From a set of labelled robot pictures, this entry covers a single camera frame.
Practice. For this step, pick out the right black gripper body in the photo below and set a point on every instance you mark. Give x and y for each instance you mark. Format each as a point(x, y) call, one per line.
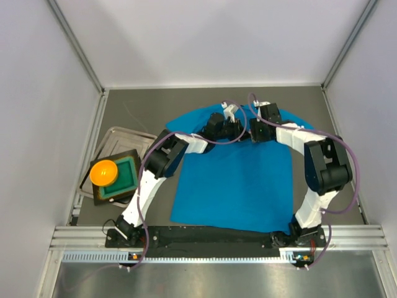
point(254, 131)

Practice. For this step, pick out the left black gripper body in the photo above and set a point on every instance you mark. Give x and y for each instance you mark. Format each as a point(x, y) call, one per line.
point(237, 128)

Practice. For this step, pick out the blue t-shirt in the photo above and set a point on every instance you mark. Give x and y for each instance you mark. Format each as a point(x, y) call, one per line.
point(244, 186)

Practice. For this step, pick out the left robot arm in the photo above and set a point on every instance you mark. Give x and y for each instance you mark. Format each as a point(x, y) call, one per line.
point(163, 158)

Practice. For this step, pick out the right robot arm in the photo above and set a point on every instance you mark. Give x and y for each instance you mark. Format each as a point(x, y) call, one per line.
point(326, 165)

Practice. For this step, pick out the black box green lining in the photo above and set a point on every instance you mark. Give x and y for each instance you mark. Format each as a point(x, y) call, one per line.
point(128, 164)

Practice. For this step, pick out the orange bowl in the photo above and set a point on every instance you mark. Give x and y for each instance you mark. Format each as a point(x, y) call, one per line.
point(103, 173)

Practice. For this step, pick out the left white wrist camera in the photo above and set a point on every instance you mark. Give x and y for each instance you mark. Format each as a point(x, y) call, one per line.
point(229, 111)

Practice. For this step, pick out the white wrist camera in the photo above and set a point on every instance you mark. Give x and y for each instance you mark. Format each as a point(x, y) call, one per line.
point(229, 111)
point(258, 104)

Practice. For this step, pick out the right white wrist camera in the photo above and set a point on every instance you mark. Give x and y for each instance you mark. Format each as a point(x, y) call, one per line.
point(258, 104)

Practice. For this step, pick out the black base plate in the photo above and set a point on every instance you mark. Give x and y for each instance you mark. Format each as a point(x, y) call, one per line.
point(211, 242)

